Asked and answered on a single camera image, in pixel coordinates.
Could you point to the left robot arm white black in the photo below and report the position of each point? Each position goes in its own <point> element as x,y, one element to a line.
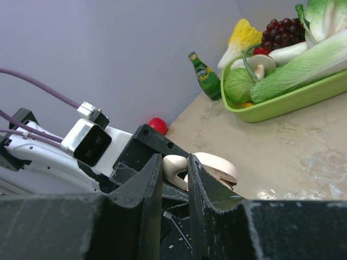
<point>38,167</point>

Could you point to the round green cabbage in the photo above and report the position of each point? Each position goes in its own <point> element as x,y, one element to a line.
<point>238,84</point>

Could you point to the beige mushroom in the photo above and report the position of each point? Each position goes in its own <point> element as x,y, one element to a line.
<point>259,65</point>

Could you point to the white radish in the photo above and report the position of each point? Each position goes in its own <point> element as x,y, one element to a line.
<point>284,55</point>

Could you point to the beige earbud charging case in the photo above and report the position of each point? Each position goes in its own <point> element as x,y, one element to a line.
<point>221,169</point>

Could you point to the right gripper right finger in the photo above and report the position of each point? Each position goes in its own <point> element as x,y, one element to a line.
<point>225,225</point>

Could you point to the long green napa cabbage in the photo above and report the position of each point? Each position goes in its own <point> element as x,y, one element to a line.
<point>322,60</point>

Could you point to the purple grapes bunch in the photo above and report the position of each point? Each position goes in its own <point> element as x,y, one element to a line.
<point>284,33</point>

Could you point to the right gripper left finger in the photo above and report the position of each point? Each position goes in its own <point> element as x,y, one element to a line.
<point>74,226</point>

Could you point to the yellow napa cabbage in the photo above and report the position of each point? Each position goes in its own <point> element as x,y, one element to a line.
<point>244,35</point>

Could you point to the green lettuce head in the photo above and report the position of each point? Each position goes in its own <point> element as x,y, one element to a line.
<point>321,19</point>

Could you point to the red chili pepper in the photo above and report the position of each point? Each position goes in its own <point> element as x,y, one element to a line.
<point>261,51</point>

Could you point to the green plastic basket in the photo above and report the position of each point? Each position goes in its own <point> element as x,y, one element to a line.
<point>314,93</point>

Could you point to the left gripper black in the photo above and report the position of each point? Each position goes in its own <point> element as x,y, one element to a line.
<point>151,217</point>

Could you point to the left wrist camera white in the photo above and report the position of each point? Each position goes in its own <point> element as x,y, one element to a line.
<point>93,142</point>

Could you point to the white earbud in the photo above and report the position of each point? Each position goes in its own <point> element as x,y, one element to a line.
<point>172,166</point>

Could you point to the green glass bottle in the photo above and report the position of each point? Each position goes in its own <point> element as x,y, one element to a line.
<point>208,80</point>

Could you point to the red tomato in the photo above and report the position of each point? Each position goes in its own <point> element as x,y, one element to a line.
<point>159,125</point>

